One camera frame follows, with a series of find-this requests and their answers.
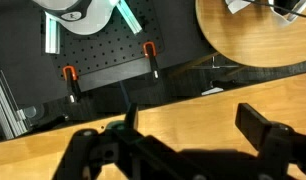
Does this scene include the thin black cable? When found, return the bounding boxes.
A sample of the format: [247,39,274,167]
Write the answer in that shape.
[246,0,306,20]

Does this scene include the ribbed aluminium extrusion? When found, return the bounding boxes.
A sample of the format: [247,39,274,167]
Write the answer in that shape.
[0,68,31,140]

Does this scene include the small white scrap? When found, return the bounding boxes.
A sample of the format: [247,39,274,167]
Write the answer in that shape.
[201,86,225,96]

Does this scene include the orange handled black clamp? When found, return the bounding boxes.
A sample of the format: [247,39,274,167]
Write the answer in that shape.
[142,41,161,80]
[62,65,83,104]

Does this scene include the round wooden side table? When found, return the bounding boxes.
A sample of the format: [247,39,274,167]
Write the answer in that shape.
[168,0,306,78]

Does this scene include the short aluminium rail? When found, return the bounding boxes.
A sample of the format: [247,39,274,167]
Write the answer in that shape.
[115,0,143,35]
[44,11,61,55]

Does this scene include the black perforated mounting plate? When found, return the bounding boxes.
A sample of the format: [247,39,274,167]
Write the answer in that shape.
[44,0,166,93]

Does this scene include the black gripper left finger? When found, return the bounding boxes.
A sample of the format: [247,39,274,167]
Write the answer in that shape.
[52,103,194,180]

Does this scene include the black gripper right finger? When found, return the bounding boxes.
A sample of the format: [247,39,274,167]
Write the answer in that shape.
[234,102,306,180]

